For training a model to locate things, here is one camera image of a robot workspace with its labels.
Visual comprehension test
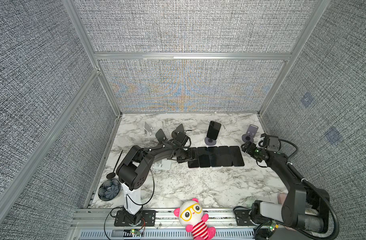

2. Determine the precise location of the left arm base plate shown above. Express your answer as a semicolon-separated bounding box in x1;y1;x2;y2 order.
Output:
114;210;156;227

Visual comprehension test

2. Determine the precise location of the aluminium front rail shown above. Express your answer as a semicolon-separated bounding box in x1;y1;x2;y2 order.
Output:
69;207;324;240

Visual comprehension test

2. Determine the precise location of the black corrugated cable conduit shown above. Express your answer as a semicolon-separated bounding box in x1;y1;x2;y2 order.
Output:
278;138;340;240

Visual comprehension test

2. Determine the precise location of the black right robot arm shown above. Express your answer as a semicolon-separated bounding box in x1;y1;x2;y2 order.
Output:
241;134;331;235

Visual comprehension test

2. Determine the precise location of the round dark stand centre-left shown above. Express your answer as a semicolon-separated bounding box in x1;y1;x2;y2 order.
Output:
171;124;184;139

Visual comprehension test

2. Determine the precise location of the dark round fan disc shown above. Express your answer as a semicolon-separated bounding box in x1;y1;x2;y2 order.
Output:
98;149;124;202

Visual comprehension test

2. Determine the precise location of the black phone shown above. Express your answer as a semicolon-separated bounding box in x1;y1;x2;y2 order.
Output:
208;146;222;167
218;146;233;167
187;148;199;169
206;121;221;140
197;147;211;168
229;146;245;167

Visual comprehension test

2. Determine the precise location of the white folding stand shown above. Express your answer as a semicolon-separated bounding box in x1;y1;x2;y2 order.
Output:
144;122;154;137
153;160;172;171

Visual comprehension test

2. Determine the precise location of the round purple stand far right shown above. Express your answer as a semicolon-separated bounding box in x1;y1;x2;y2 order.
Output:
241;124;259;143

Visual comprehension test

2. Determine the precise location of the pink phone on rail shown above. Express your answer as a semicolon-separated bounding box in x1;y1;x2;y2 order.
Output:
277;193;287;205

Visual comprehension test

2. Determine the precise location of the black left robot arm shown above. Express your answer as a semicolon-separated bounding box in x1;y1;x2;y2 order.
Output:
116;129;198;226

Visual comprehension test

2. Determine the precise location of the round dark stand centre-right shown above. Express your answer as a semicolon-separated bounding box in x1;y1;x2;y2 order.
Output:
204;137;216;146

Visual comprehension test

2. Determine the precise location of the pink white plush toy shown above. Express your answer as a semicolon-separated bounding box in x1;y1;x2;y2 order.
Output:
174;198;216;240

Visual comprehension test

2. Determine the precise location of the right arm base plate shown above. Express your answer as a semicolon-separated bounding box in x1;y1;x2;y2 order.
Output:
233;208;258;227

